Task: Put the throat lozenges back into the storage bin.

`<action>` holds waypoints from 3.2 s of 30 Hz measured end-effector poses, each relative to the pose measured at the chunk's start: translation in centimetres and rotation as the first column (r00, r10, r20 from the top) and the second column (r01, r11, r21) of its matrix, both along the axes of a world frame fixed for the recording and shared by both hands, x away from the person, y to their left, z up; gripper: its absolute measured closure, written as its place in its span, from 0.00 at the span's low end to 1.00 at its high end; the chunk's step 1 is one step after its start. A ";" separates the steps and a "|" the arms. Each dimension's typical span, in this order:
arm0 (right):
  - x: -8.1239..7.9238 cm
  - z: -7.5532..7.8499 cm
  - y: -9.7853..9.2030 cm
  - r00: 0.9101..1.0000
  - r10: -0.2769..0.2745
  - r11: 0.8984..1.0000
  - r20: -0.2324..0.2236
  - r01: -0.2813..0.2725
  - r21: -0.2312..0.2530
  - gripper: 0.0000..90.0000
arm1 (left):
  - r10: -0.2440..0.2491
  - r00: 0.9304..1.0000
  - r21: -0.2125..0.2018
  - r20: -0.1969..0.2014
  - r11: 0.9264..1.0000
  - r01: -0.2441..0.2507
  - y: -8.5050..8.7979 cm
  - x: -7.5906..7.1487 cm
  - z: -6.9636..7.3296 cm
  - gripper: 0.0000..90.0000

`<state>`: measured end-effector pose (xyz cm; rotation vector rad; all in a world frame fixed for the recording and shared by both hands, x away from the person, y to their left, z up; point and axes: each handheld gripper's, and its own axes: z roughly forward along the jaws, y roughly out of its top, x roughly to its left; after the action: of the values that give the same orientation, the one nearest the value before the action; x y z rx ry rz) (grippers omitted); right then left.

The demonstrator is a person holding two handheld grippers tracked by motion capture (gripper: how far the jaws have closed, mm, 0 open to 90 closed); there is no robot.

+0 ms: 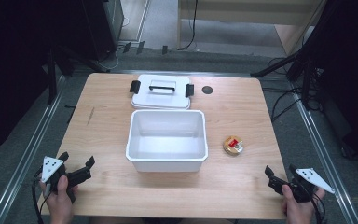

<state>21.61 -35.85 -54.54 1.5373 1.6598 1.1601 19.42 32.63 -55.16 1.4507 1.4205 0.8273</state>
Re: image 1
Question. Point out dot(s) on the black tripod stand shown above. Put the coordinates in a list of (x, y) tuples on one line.
[(292, 62)]

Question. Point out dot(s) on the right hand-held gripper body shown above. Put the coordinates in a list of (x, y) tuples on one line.
[(301, 183)]

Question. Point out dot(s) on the metal floor rail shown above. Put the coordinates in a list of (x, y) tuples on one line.
[(28, 152), (323, 155)]

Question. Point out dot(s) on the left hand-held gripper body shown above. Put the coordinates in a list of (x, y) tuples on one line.
[(56, 171)]

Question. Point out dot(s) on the person's right hand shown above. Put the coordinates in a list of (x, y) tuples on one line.
[(299, 208)]

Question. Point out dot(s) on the wooden cabinet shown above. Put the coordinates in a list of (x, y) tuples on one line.
[(245, 18)]

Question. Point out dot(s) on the white plastic storage box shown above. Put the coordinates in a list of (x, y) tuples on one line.
[(167, 140)]

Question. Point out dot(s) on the black round table hole cap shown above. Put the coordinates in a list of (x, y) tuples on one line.
[(207, 90)]

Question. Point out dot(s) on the white box lid black latches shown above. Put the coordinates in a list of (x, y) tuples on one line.
[(161, 93)]

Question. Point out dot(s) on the person's left hand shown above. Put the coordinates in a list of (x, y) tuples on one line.
[(59, 202)]

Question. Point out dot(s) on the dark cabinet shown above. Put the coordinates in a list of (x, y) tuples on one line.
[(96, 28)]

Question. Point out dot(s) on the black metal stand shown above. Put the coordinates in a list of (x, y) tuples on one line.
[(52, 71)]

